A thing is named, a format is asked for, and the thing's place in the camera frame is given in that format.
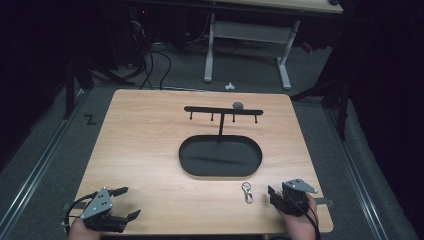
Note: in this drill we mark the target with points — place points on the person's right hand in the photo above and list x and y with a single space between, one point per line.
300 226

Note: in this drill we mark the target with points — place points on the desk with white metal frame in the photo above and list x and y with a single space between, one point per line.
253 32

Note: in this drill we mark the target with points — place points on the black metal stand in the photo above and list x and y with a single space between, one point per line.
69 93
343 110

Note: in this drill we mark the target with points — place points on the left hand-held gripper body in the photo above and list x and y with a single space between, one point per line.
97 204

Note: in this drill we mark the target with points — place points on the black key rack with tray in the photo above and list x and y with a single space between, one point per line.
220 156

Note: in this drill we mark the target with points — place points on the small red object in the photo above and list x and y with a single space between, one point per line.
306 47

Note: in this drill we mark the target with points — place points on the grey round knob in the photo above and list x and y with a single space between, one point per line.
238 105

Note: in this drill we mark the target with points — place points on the person's left hand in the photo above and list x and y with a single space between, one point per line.
81 230

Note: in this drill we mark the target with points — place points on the small white floor object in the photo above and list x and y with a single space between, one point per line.
229 86

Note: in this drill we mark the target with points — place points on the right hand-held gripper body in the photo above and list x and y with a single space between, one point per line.
296 196

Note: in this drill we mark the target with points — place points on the metal floor rail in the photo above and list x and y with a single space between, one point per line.
353 173
43 166

